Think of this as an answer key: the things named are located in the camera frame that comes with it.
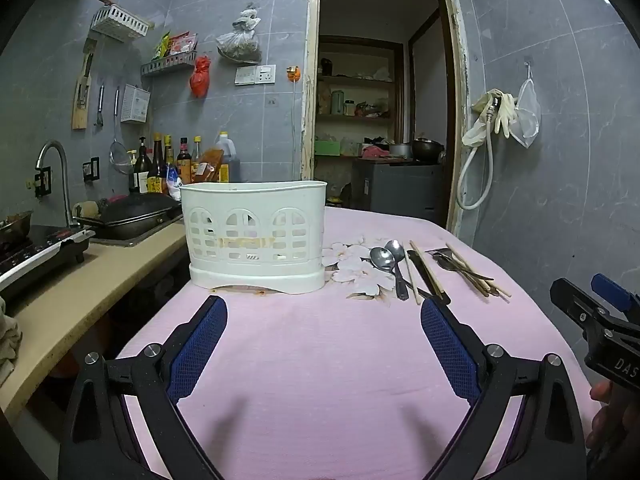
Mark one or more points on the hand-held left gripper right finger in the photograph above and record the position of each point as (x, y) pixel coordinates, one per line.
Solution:
(447, 345)

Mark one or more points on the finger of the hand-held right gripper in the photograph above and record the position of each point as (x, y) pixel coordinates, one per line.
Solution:
(570, 297)
(612, 290)

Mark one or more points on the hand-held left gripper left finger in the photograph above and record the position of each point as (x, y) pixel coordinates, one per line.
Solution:
(197, 345)

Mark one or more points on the white plastic utensil holder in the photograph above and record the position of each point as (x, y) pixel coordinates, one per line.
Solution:
(250, 210)

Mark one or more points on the person's right hand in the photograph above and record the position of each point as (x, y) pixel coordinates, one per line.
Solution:
(615, 425)

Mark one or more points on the dark flat utensil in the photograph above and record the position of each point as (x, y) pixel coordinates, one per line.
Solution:
(424, 275)

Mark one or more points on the beige kitchen counter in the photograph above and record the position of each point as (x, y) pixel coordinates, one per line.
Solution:
(75, 300)

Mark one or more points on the black wok with lid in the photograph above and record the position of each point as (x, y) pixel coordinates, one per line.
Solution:
(130, 210)

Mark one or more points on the white salt bag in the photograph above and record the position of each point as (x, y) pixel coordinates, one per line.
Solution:
(173, 182)

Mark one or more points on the grey cabinet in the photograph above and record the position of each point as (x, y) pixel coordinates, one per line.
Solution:
(395, 185)

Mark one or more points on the loofah sponge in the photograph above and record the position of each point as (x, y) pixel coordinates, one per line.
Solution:
(86, 210)

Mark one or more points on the chili powder bag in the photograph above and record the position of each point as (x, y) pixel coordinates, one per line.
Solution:
(209, 167)

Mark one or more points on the soy sauce bottle yellow label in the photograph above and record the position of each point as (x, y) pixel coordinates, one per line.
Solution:
(156, 170)

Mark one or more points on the induction cooker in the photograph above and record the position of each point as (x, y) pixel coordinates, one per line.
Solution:
(40, 255)

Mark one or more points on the black cap sauce bottle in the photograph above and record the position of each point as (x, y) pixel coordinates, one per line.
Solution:
(184, 162)

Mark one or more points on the dark sauce bottle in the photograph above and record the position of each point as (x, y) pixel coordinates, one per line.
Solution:
(142, 167)

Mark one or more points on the white mesh bag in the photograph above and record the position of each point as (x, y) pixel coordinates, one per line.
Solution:
(527, 115)

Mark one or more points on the beige cloth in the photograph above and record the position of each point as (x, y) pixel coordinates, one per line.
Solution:
(9, 335)

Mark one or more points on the cooking oil jug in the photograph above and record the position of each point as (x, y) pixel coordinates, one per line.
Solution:
(227, 155)

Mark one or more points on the clear bottle yellow cap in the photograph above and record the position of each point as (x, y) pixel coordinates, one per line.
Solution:
(197, 152)

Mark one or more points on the dark metal bowl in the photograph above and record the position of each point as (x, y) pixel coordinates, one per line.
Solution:
(427, 150)

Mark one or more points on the yellow cap dark bottle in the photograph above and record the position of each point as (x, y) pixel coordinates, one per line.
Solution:
(168, 150)

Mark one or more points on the cream rubber gloves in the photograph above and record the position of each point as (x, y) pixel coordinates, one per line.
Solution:
(505, 110)

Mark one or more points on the small metal pot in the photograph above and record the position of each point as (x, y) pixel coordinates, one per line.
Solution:
(400, 151)

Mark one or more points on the red cloth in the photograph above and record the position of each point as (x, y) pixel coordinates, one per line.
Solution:
(375, 152)

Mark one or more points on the metal faucet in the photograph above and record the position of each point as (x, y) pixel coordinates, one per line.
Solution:
(64, 170)

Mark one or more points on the green box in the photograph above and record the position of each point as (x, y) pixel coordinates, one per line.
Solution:
(327, 147)

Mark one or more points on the white hanging basket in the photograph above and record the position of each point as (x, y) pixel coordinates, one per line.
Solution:
(135, 105)

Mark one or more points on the metal peeler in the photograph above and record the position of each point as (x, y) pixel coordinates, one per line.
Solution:
(100, 105)

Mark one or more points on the wooden knife holder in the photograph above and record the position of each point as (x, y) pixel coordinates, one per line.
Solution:
(79, 110)

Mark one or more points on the red plastic bag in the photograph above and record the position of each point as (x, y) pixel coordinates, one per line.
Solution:
(200, 77)

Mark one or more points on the wooden shelf unit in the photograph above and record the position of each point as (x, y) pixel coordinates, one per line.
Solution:
(360, 80)

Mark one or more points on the green yellow snack packet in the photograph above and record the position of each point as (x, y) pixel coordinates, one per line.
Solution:
(161, 46)

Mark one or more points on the red snack packet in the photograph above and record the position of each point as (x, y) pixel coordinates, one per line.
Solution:
(182, 44)

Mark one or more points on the clear bag of dried goods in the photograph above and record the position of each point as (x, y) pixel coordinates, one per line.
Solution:
(240, 45)

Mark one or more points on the wooden door frame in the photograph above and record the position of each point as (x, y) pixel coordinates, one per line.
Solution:
(310, 110)

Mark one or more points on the white wall switch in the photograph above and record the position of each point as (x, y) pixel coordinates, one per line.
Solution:
(246, 76)

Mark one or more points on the white wall socket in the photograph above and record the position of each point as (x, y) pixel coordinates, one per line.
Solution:
(266, 74)

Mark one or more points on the grey wall shelf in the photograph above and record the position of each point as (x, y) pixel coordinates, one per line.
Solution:
(167, 64)

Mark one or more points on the orange wall hook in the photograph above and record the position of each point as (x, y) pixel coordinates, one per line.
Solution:
(293, 74)

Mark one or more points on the white wall basket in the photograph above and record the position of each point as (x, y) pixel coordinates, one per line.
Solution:
(117, 20)

